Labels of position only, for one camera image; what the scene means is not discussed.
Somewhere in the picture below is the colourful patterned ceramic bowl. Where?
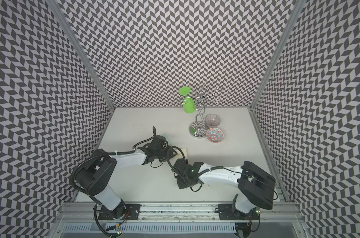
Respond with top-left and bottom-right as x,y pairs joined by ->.
206,128 -> 225,143

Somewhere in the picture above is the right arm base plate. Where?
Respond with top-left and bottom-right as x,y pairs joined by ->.
215,203 -> 260,221

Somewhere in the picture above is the clear purple glass bowl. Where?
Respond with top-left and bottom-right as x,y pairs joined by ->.
205,114 -> 221,128

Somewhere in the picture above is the chrome wire jewelry stand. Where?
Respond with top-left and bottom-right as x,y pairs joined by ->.
180,86 -> 222,139

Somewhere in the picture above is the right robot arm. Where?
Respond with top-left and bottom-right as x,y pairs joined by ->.
168,159 -> 276,218

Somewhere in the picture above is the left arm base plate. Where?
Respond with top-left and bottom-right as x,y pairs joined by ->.
97,203 -> 141,221

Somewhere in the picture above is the aluminium front rail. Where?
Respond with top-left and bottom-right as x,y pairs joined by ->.
56,201 -> 305,223

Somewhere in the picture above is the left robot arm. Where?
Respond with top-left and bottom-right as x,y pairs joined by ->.
69,134 -> 178,219

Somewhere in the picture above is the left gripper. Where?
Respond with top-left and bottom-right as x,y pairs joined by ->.
155,145 -> 179,163

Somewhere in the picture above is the cream small jewelry box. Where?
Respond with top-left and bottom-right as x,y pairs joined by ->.
174,148 -> 187,163

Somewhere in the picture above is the green plastic wine glass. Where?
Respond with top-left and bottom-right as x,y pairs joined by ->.
179,86 -> 195,114

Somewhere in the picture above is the mint green jewelry box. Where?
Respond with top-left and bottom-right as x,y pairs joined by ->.
162,134 -> 171,144

